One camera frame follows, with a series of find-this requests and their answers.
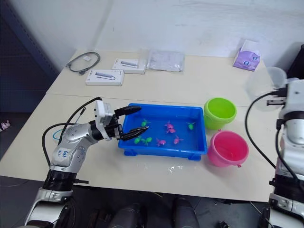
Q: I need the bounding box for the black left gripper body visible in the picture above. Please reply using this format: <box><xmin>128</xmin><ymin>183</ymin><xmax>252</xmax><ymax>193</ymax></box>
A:
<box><xmin>104</xmin><ymin>114</ymin><xmax>124</xmax><ymax>141</ymax></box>

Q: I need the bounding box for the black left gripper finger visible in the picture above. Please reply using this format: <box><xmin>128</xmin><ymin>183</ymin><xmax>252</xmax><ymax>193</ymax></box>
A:
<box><xmin>118</xmin><ymin>126</ymin><xmax>150</xmax><ymax>141</ymax></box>
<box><xmin>114</xmin><ymin>106</ymin><xmax>143</xmax><ymax>117</ymax></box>

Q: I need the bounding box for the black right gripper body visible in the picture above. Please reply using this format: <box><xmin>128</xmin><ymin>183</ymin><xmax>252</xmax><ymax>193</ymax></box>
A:
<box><xmin>266</xmin><ymin>87</ymin><xmax>288</xmax><ymax>107</ymax></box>

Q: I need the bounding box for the clear plastic cup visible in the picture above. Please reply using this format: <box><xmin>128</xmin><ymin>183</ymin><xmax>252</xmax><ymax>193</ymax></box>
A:
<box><xmin>246</xmin><ymin>66</ymin><xmax>288</xmax><ymax>110</ymax></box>

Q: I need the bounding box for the blue plastic tub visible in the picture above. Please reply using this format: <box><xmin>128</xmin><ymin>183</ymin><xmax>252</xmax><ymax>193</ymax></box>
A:
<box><xmin>118</xmin><ymin>103</ymin><xmax>209</xmax><ymax>162</ymax></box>

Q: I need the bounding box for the green plastic bucket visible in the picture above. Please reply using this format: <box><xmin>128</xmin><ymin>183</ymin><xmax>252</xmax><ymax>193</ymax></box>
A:
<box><xmin>204</xmin><ymin>96</ymin><xmax>238</xmax><ymax>131</ymax></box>

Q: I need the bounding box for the pink plastic bucket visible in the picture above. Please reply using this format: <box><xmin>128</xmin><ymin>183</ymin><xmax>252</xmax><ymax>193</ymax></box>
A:
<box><xmin>207</xmin><ymin>130</ymin><xmax>249</xmax><ymax>168</ymax></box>

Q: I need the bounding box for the black bulky object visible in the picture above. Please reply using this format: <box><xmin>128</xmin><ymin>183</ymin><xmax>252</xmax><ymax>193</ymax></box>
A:
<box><xmin>286</xmin><ymin>44</ymin><xmax>304</xmax><ymax>80</ymax></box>

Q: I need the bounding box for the white product box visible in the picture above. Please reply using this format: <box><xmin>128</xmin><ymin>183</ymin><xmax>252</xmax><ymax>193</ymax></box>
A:
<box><xmin>112</xmin><ymin>58</ymin><xmax>146</xmax><ymax>75</ymax></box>
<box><xmin>85</xmin><ymin>69</ymin><xmax>125</xmax><ymax>86</ymax></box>

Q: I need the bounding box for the purple tissue pack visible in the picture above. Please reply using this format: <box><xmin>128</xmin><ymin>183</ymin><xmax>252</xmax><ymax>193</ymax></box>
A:
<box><xmin>232</xmin><ymin>39</ymin><xmax>261</xmax><ymax>71</ymax></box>

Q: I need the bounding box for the clear plastic bag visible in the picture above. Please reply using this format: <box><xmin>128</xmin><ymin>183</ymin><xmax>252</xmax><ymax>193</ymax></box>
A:
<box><xmin>145</xmin><ymin>49</ymin><xmax>185</xmax><ymax>72</ymax></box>

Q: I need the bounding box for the dark rounded shape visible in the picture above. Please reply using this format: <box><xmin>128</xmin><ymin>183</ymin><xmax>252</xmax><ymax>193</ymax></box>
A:
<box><xmin>109</xmin><ymin>201</ymin><xmax>148</xmax><ymax>228</ymax></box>
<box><xmin>172</xmin><ymin>197</ymin><xmax>200</xmax><ymax>228</ymax></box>

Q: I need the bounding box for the dark blue metal shelf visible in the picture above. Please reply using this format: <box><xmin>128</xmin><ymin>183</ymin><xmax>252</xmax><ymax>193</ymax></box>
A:
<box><xmin>0</xmin><ymin>0</ymin><xmax>60</xmax><ymax>112</ymax></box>

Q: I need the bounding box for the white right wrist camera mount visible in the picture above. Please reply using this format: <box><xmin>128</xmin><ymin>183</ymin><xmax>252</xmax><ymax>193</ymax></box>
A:
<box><xmin>285</xmin><ymin>79</ymin><xmax>304</xmax><ymax>114</ymax></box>

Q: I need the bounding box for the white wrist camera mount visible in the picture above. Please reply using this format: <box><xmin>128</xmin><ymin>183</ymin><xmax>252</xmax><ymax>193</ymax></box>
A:
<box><xmin>285</xmin><ymin>79</ymin><xmax>304</xmax><ymax>114</ymax></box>
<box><xmin>94</xmin><ymin>100</ymin><xmax>114</xmax><ymax>141</ymax></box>

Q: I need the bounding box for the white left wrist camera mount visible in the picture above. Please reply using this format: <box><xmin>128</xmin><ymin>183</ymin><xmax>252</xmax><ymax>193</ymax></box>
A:
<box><xmin>94</xmin><ymin>100</ymin><xmax>114</xmax><ymax>141</ymax></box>

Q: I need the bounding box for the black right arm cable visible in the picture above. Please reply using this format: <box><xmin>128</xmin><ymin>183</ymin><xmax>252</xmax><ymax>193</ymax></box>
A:
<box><xmin>245</xmin><ymin>91</ymin><xmax>301</xmax><ymax>183</ymax></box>

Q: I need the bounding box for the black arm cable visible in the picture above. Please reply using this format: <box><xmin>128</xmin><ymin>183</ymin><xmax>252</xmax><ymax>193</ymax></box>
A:
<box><xmin>245</xmin><ymin>91</ymin><xmax>301</xmax><ymax>183</ymax></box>
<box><xmin>42</xmin><ymin>96</ymin><xmax>103</xmax><ymax>168</ymax></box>

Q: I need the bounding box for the grey USB cable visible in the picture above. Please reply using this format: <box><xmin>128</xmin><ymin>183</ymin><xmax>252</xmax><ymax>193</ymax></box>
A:
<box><xmin>66</xmin><ymin>51</ymin><xmax>101</xmax><ymax>76</ymax></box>

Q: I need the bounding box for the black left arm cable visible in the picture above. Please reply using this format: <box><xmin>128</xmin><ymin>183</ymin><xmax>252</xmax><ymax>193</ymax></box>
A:
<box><xmin>42</xmin><ymin>96</ymin><xmax>103</xmax><ymax>168</ymax></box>

